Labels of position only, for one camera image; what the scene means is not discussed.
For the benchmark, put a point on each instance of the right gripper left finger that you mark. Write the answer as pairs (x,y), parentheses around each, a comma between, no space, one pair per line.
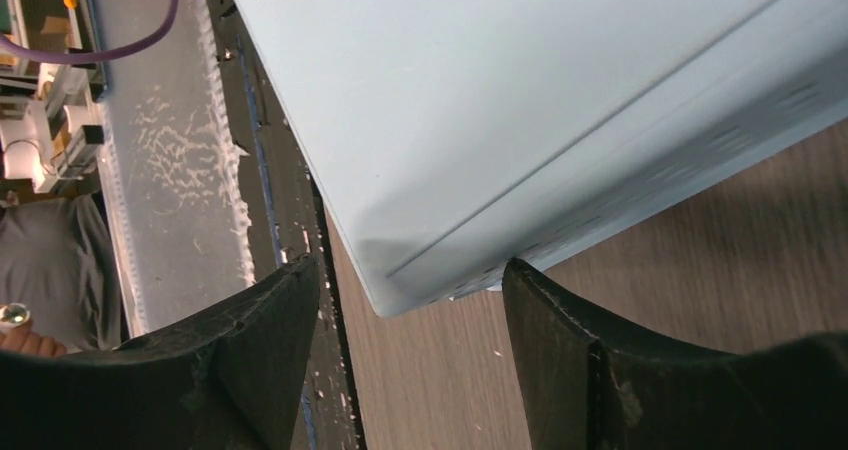
(227,377)

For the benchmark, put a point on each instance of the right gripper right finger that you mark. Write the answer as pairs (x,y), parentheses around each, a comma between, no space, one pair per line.
(591,379)

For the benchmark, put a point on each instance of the light blue plastic basket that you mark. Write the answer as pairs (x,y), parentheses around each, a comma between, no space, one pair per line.
(450,136)

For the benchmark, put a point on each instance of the person's hand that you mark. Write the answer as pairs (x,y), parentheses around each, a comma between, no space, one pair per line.
(23,340)

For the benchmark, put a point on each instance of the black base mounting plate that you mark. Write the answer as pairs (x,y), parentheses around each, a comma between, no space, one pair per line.
(288,220)

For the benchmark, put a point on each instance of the person in grey clothes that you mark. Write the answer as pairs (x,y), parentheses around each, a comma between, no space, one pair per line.
(57,259)

